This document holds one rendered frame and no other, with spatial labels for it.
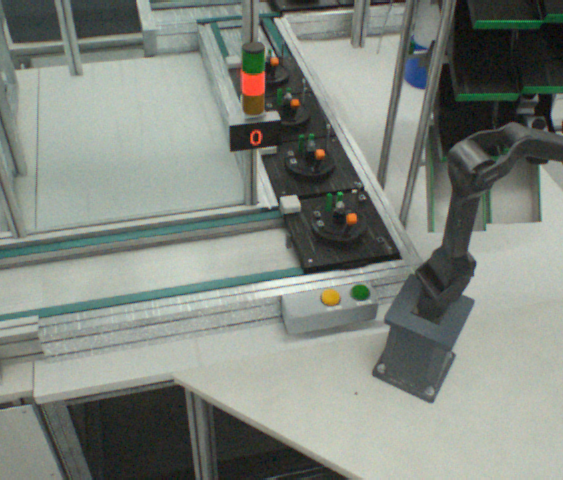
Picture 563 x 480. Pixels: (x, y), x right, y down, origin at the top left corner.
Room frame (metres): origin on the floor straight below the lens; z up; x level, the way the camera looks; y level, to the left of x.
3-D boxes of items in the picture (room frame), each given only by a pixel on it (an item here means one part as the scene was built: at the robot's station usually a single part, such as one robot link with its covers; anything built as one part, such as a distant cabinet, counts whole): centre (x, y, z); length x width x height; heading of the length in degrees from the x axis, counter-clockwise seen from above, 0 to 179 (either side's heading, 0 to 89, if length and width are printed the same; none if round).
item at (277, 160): (1.47, -0.08, 1.01); 0.24 x 0.24 x 0.13; 16
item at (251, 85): (1.28, 0.07, 1.33); 0.05 x 0.05 x 0.05
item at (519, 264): (1.65, -0.03, 0.84); 1.50 x 1.41 x 0.03; 106
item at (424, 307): (0.89, -0.32, 1.09); 0.07 x 0.07 x 0.06; 61
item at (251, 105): (1.28, 0.07, 1.28); 0.05 x 0.05 x 0.05
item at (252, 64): (1.28, 0.07, 1.38); 0.05 x 0.05 x 0.05
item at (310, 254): (1.22, -0.15, 0.96); 0.24 x 0.24 x 0.02; 16
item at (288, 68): (1.94, 0.05, 1.01); 0.24 x 0.24 x 0.13; 16
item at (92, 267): (1.16, 0.15, 0.91); 0.84 x 0.28 x 0.10; 106
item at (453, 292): (0.89, -0.32, 1.15); 0.09 x 0.07 x 0.06; 22
